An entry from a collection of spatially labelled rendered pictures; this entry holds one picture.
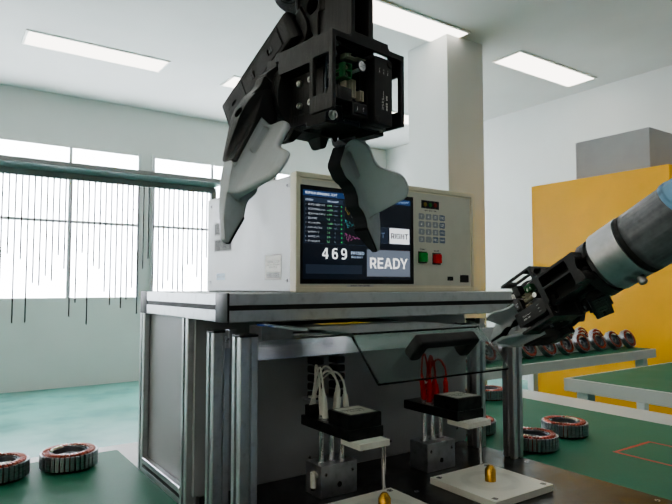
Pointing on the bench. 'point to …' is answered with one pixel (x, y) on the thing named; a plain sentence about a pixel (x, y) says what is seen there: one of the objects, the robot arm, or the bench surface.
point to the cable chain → (331, 368)
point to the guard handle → (463, 343)
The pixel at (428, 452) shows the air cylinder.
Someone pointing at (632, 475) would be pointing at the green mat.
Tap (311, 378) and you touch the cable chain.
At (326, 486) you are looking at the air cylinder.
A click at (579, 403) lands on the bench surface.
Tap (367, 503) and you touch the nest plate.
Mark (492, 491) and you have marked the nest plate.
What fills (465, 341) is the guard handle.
